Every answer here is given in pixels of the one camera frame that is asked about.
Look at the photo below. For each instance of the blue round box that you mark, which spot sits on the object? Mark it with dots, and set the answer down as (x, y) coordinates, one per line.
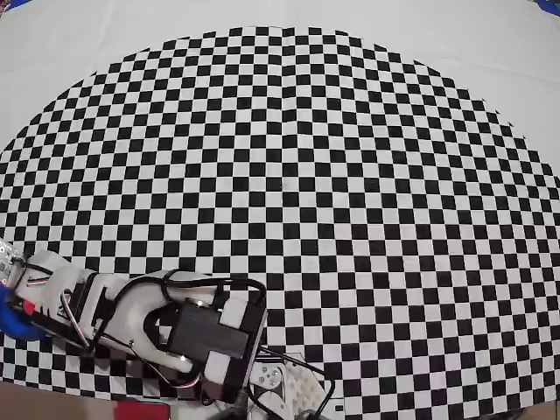
(17, 326)

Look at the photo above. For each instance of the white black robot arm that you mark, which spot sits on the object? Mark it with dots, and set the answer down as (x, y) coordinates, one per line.
(197, 319)

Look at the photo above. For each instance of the red flat object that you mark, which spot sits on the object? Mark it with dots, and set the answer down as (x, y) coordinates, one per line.
(144, 411)

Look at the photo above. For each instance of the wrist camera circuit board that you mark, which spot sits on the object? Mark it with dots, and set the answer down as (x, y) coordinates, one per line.
(9, 260)

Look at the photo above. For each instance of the black white checkered mat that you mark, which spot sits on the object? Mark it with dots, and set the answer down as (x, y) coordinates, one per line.
(280, 131)

